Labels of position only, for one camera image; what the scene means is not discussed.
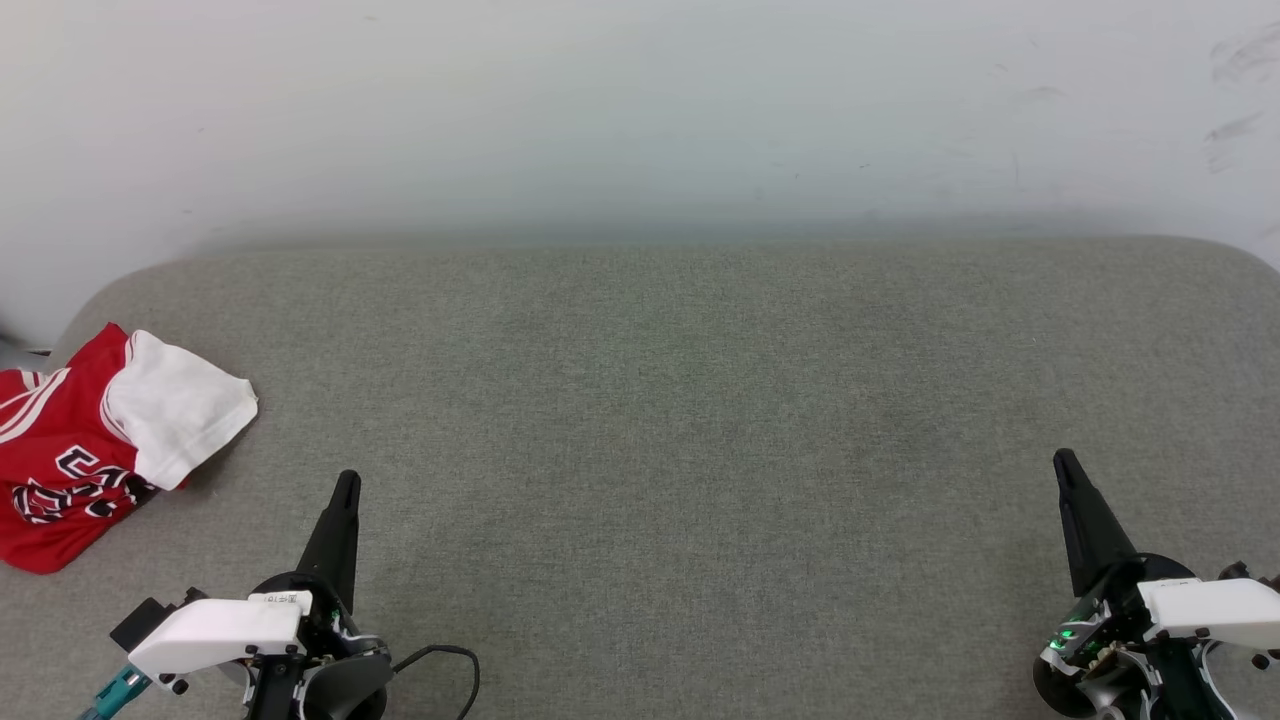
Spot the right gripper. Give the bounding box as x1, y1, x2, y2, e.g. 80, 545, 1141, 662
1043, 448, 1216, 720

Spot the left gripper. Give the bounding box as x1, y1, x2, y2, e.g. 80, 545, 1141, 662
235, 470, 391, 720

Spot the red and white jersey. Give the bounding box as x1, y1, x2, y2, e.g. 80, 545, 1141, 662
0, 322, 259, 575

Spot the black connector block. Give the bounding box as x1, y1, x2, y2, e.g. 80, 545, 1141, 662
110, 588, 209, 653

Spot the thin black cable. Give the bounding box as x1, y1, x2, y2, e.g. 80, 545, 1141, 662
392, 645, 482, 720

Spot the teal cable connector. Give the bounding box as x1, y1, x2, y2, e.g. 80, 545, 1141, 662
78, 665, 153, 720

